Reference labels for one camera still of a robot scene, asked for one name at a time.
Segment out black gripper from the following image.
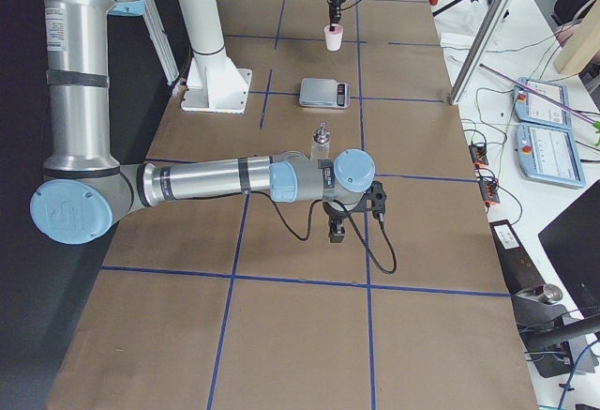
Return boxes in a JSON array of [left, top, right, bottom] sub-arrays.
[[327, 0, 346, 33], [322, 200, 350, 243]]

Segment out clear glass sauce bottle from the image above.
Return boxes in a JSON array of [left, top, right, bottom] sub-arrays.
[[309, 122, 331, 161]]

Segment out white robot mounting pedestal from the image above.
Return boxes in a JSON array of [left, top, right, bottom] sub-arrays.
[[178, 0, 252, 114]]

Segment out aluminium frame post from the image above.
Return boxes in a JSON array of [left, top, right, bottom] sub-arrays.
[[448, 0, 512, 105]]

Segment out near blue teach pendant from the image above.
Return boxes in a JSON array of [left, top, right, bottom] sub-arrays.
[[516, 123, 586, 188]]

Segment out blue teach pendant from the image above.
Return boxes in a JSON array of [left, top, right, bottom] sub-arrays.
[[513, 77, 572, 129], [516, 123, 586, 188]]

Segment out metal reacher grabber stick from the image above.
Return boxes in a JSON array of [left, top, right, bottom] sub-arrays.
[[478, 63, 600, 134]]

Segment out black box with label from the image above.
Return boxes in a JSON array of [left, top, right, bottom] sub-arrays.
[[489, 220, 546, 295]]

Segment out far blue teach pendant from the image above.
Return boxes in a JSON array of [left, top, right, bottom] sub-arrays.
[[513, 77, 572, 129]]

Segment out silver electronic kitchen scale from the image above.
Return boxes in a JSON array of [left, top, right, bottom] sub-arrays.
[[299, 78, 350, 109]]

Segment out orange black power strip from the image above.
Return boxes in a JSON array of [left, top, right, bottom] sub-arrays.
[[469, 143, 500, 208]]

